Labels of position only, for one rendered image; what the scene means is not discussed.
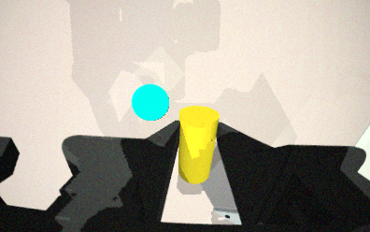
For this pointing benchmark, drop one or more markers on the yellow tall cylinder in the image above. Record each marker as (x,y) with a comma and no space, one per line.
(198,130)

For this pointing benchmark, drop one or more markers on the cyan circle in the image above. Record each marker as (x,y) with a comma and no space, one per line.
(150,102)

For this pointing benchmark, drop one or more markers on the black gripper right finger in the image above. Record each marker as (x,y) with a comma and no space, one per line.
(259,173)

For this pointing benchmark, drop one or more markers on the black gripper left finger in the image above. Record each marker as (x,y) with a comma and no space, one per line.
(149,159)

